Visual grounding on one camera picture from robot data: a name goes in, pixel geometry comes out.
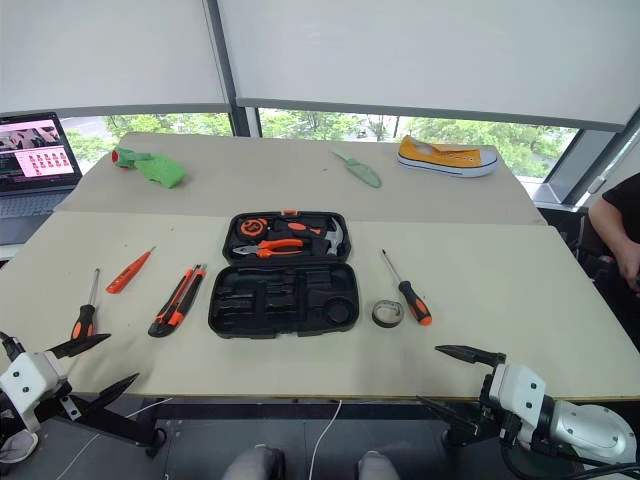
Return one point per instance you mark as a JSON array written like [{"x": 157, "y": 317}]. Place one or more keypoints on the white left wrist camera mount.
[{"x": 27, "y": 380}]

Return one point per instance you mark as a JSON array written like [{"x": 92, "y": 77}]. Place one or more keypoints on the black office chair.
[{"x": 570, "y": 230}]

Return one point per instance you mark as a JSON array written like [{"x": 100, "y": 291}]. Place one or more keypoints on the green plastic garden trowel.
[{"x": 367, "y": 175}]

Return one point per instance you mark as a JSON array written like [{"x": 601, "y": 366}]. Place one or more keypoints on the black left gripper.
[{"x": 55, "y": 397}]

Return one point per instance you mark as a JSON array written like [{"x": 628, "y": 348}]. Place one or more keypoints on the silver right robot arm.
[{"x": 595, "y": 430}]

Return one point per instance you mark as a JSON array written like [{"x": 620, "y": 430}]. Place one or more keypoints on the black table frame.
[{"x": 250, "y": 410}]

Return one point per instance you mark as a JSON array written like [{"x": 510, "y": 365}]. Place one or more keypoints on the black tool case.
[{"x": 280, "y": 305}]

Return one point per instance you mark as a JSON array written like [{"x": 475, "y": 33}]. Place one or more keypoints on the green plastic watering can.
[{"x": 160, "y": 170}]

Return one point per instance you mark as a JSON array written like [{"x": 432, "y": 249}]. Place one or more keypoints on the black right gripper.
[{"x": 487, "y": 397}]

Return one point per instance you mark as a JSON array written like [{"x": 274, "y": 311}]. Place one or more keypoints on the short black orange screwdriver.
[{"x": 84, "y": 320}]

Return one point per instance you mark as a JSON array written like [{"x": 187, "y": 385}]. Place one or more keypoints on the large orange black utility knife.
[{"x": 187, "y": 302}]

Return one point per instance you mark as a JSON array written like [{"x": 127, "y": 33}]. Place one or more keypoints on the orange voltage tester screwdriver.
[{"x": 125, "y": 277}]

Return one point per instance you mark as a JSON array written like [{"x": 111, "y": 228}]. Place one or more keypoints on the yellow canvas sneaker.
[{"x": 440, "y": 157}]

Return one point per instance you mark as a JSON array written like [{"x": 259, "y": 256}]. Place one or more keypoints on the grey laptop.
[{"x": 35, "y": 150}]

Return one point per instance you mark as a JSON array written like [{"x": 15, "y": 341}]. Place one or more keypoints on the orange black tape measure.
[{"x": 252, "y": 227}]

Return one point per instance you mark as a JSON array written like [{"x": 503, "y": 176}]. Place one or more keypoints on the grey window frame post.
[
  {"x": 227, "y": 65},
  {"x": 590, "y": 155}
]

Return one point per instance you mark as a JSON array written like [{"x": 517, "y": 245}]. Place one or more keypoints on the long black orange screwdriver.
[{"x": 415, "y": 302}]

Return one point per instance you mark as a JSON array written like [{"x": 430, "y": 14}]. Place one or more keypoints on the black electrical tape roll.
[{"x": 387, "y": 325}]

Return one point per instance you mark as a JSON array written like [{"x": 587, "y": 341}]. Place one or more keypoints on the white roller blind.
[
  {"x": 100, "y": 50},
  {"x": 425, "y": 50}
]

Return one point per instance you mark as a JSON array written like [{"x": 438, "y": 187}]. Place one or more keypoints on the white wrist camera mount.
[
  {"x": 517, "y": 390},
  {"x": 27, "y": 380}
]

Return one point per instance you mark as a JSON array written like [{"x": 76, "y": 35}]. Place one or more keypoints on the person in black shirt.
[{"x": 625, "y": 200}]

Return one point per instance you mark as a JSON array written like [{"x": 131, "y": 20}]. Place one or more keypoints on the grey rounded shape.
[
  {"x": 377, "y": 465},
  {"x": 252, "y": 462}
]

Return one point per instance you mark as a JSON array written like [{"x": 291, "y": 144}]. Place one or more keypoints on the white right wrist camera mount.
[{"x": 517, "y": 390}]

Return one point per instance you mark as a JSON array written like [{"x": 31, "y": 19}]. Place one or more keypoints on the person bare forearm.
[{"x": 612, "y": 235}]

